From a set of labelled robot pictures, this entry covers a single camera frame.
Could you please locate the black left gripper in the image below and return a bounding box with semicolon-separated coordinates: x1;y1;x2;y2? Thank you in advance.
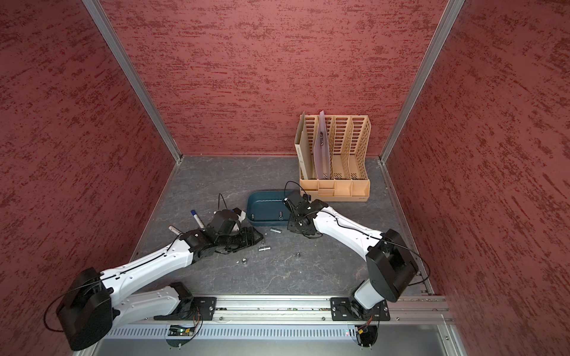
217;227;264;252

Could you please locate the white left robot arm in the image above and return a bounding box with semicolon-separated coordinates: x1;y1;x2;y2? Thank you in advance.
51;209;264;352

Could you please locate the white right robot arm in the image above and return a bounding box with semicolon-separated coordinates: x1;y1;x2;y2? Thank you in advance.
283;191;420;320

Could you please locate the teal plastic storage box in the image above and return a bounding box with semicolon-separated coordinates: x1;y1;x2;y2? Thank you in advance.
246;190;291;227

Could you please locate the blue capped white marker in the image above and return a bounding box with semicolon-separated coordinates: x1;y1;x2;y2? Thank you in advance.
191;210;206;229

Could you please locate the red capped white marker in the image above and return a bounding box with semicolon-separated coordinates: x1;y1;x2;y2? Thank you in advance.
169;225;182;236

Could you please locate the purple folder in organizer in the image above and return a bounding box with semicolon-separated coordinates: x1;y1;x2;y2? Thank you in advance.
313;111;330;179

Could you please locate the white folder in organizer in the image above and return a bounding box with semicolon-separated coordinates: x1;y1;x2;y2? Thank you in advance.
294;113;313;179

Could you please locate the beige plastic file organizer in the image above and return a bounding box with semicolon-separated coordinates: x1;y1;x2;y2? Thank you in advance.
299;114;371;203

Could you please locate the aluminium front rail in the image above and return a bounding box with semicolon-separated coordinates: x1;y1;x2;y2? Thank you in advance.
81;295;467;355

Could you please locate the aluminium corner post right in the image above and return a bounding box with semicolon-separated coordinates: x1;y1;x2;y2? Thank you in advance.
379;0;465;166

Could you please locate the aluminium corner post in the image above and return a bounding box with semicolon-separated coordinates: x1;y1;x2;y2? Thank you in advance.
82;0;183;165
379;0;465;166

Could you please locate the aluminium corner post left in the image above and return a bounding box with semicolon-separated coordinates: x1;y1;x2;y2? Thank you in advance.
82;0;183;165

